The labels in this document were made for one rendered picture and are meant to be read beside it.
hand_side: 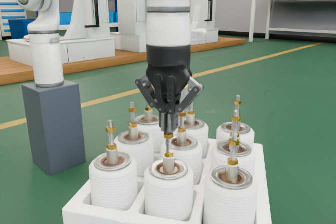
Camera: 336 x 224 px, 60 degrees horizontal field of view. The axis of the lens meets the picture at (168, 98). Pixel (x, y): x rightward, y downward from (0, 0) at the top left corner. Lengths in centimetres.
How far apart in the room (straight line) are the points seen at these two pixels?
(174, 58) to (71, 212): 35
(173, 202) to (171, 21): 32
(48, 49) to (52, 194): 45
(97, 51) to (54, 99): 192
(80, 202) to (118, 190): 8
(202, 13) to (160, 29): 379
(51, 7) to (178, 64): 64
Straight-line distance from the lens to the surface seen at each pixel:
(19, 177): 114
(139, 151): 68
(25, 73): 252
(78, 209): 62
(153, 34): 47
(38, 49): 101
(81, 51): 281
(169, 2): 46
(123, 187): 59
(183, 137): 66
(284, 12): 578
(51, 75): 102
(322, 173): 118
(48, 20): 102
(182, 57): 47
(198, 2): 430
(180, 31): 47
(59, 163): 110
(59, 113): 103
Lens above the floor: 55
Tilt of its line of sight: 17 degrees down
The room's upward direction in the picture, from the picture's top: straight up
